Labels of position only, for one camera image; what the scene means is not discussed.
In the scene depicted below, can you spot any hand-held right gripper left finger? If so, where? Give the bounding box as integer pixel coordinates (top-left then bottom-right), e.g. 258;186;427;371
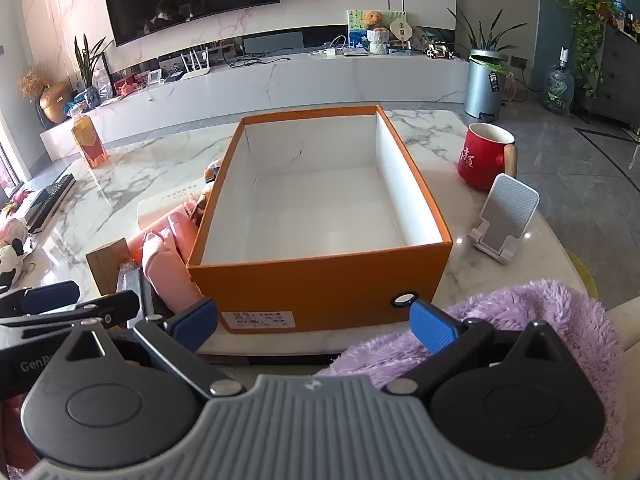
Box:
59;298;246;401

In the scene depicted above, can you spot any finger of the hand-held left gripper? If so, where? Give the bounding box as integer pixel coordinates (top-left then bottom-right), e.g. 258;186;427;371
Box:
0;290;141;341
0;282;81;317

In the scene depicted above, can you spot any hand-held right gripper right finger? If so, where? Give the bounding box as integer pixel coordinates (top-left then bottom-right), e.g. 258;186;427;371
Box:
382;299;576;396

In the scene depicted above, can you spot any dark box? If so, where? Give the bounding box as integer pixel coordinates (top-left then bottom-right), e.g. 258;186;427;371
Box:
116;267;151;318

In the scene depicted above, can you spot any wooden block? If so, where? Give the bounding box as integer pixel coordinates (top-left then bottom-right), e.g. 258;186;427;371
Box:
86;237;133;296

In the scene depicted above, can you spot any orange cardboard box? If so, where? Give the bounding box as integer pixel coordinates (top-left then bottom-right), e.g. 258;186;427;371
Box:
186;105;453;333

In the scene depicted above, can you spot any pink water bottle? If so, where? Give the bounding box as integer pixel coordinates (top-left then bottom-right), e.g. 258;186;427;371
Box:
127;210;211;313

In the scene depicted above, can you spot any black and white plush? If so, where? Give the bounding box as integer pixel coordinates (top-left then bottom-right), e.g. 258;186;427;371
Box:
0;220;31;293

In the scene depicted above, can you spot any purple fleece robe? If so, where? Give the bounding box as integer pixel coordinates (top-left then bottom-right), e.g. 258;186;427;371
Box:
315;282;633;480

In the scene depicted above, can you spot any black keyboard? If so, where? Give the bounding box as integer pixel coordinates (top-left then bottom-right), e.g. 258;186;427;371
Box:
25;174;77;233

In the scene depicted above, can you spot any brown plush toy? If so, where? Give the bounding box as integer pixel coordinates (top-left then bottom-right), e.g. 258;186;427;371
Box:
191;191;213;226

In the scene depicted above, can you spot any white phone stand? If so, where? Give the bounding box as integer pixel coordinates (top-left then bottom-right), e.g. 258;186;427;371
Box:
469;173;541;265

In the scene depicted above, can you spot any white and blue plush toy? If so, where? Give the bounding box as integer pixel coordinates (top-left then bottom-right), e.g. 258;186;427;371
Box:
202;159;223;196

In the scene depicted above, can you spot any orange drink carton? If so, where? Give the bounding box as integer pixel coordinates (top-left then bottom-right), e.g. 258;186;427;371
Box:
71;114;107;168

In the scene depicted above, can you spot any yellow round rug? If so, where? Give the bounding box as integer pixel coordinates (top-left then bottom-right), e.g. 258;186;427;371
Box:
565;250;599;297

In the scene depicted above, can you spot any red paper cup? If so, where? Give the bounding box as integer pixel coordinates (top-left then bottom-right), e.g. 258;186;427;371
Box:
457;122;518;192

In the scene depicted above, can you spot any bronze round vase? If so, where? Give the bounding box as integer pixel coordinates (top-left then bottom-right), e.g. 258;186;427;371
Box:
40;81;73;123

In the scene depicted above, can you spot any snake plant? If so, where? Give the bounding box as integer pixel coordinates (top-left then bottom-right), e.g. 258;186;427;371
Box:
74;34;115;92

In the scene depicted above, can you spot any white router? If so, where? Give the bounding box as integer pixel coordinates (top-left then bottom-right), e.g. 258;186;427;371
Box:
180;47;212;81

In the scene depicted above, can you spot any white marble media console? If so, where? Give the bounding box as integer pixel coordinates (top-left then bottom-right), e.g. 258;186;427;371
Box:
40;50;473;161

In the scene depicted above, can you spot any clear water jug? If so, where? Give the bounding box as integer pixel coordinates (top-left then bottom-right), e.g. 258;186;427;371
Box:
544;47;576;117

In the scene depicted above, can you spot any white ruffled pot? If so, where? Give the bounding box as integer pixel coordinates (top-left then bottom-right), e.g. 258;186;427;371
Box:
366;27;391;56

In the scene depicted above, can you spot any long-leaf green plant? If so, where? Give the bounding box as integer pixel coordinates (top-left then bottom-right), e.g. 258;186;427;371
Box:
446;7;528;78

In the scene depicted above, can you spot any green landscape painting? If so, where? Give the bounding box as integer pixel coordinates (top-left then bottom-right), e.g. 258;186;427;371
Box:
346;9;407;53

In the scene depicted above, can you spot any grey drawer cabinet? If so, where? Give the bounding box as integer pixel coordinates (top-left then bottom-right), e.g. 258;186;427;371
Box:
575;22;640;128

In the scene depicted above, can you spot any trailing pothos plant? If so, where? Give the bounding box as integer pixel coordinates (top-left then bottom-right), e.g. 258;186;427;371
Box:
550;0;618;98

